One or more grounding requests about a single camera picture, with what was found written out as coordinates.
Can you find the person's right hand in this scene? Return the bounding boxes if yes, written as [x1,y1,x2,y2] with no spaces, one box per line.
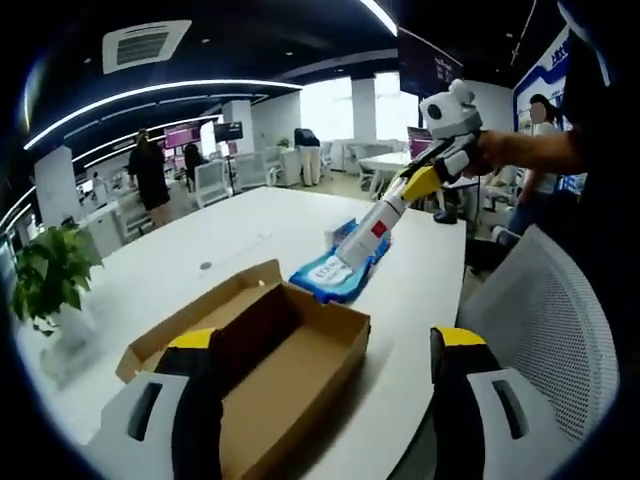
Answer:
[462,128,510,177]

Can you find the purple display screen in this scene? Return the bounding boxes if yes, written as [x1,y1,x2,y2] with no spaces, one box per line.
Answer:
[163,123,202,150]

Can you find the person's black shirt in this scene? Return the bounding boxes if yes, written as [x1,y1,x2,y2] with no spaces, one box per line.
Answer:
[557,9,636,381]

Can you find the blue wet wipes soft item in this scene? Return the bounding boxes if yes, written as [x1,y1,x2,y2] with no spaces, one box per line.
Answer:
[288,232,396,305]

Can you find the green potted plant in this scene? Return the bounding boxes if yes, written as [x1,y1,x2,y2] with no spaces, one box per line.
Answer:
[10,223,105,351]

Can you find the white tube red label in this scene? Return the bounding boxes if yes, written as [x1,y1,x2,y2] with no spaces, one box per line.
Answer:
[338,182,419,269]

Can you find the blue wall poster board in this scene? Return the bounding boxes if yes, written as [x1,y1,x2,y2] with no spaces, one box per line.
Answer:
[512,22,574,134]

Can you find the black display on stand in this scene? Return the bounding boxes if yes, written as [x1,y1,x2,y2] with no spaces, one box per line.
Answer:
[213,120,245,194]

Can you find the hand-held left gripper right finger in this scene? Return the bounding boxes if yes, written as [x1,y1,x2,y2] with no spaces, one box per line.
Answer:
[429,325,564,480]

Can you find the brown cardboard shoe box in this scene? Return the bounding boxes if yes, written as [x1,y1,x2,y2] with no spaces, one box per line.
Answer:
[115,258,372,480]

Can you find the white mesh office chair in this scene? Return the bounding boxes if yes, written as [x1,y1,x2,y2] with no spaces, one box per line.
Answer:
[399,223,621,480]

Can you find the open laptop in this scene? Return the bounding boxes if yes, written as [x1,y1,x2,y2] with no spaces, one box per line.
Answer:
[406,126,435,160]

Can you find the table cable port cover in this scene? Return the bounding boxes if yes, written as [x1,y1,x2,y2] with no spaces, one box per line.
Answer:
[197,232,274,271]

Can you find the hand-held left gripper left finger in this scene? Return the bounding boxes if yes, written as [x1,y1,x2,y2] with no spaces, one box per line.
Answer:
[87,327,226,480]

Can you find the hanging dark display screen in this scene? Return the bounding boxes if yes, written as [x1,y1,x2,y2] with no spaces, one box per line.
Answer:
[397,27,466,96]

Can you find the ceiling air vent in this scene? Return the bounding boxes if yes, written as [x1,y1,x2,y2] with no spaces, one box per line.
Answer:
[102,18,194,76]

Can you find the ceiling light strips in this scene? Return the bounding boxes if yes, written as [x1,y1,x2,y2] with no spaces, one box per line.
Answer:
[0,0,401,236]

